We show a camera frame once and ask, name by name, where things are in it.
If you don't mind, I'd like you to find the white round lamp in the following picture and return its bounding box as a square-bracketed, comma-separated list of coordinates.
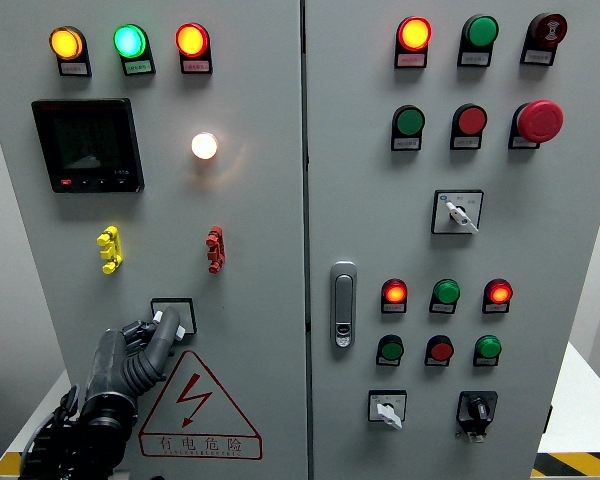
[190, 131, 219, 161]

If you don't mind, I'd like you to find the small green lamp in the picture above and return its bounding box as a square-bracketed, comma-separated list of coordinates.
[474, 335, 503, 361]
[431, 278, 462, 306]

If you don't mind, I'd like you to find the small red push button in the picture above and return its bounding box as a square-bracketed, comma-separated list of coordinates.
[425, 335, 455, 363]

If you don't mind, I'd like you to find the small yellow handle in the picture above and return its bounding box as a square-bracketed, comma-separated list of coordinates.
[96, 225, 125, 275]

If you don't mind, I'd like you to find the large lit green round lamp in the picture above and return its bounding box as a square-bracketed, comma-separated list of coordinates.
[112, 23, 150, 59]

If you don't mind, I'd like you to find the small lit red lamp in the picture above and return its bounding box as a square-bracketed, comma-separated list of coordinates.
[483, 278, 514, 305]
[381, 278, 409, 305]

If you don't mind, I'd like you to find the large lit red round lamp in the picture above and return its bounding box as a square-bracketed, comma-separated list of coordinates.
[396, 15, 433, 53]
[174, 22, 211, 59]

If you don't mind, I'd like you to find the large white-handle turn switch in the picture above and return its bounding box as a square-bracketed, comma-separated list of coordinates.
[430, 189, 485, 237]

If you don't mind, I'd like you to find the small white-handle turn switch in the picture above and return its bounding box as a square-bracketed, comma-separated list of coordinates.
[367, 390, 408, 431]

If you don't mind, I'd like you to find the large red push button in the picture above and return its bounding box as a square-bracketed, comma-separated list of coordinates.
[452, 103, 489, 137]

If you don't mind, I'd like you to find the large unlit green round lamp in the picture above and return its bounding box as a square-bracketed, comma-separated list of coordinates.
[461, 14, 500, 50]

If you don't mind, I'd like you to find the silver door lock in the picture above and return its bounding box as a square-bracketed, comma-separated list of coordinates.
[329, 260, 358, 350]

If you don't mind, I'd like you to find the pale grey cabinet door with display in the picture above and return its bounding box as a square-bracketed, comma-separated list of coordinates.
[0, 0, 310, 480]

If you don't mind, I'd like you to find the black display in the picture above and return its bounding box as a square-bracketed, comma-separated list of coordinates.
[31, 98, 146, 194]

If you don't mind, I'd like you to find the black-handle turn switch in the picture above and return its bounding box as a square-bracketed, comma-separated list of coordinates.
[454, 391, 499, 444]

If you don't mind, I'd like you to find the large green push button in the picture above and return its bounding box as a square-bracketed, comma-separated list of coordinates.
[392, 104, 427, 137]

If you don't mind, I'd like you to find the large yellow round lamp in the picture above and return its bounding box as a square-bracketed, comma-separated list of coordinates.
[48, 25, 86, 62]

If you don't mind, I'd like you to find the large red stop button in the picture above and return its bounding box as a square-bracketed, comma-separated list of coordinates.
[515, 99, 565, 145]

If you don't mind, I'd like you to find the red warning triangle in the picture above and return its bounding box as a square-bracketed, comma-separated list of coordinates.
[138, 349, 264, 461]

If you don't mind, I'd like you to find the white platform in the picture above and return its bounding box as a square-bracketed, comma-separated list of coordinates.
[536, 342, 600, 456]
[4, 372, 84, 454]

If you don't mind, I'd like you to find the small green push button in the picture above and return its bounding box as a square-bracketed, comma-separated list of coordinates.
[376, 334, 405, 362]

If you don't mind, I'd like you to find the small red handle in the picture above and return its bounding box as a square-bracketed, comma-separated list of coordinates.
[205, 225, 226, 275]

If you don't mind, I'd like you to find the dark red buzzer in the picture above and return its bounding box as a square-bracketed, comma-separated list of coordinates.
[527, 12, 569, 50]

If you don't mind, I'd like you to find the pale grey cabinet door with lock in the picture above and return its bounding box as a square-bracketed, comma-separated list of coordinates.
[305, 0, 600, 480]

